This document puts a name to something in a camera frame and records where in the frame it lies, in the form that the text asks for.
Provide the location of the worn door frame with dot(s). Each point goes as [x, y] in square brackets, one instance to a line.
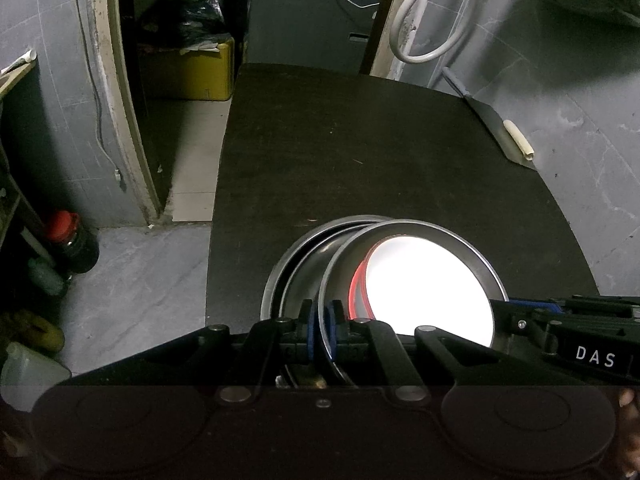
[115, 110]

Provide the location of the deep stainless steel bowl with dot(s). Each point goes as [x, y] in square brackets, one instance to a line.
[400, 230]

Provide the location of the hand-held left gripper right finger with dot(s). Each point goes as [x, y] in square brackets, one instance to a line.
[331, 330]

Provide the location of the large shallow steel basin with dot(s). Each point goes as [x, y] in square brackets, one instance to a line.
[271, 285]

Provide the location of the wooden side shelf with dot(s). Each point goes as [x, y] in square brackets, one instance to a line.
[17, 74]

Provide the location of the yellow jug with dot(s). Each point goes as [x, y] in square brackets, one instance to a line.
[30, 330]

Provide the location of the person's right hand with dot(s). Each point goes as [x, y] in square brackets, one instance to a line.
[627, 410]

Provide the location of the small white roll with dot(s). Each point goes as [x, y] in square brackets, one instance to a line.
[520, 140]

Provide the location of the white plastic jug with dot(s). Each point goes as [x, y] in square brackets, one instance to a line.
[30, 372]

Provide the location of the rolled white paper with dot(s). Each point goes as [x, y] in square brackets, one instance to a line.
[22, 60]

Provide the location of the dark bottle with red cap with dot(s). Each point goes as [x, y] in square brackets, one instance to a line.
[70, 245]

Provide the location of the steel cleaver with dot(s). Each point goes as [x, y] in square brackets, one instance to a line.
[492, 120]

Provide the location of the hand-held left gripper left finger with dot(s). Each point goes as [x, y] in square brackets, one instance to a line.
[311, 332]

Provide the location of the black plastic bag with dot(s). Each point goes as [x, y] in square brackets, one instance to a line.
[185, 10]

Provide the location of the yellow plastic container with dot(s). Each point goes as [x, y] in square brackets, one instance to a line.
[195, 75]

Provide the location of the green bottle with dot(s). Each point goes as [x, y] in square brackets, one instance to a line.
[45, 276]

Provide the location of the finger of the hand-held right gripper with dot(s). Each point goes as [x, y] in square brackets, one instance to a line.
[520, 330]
[535, 305]

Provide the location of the medium shallow steel basin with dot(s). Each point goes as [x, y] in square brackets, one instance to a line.
[300, 280]

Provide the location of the dark grey cabinet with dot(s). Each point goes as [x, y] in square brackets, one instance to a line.
[315, 15]

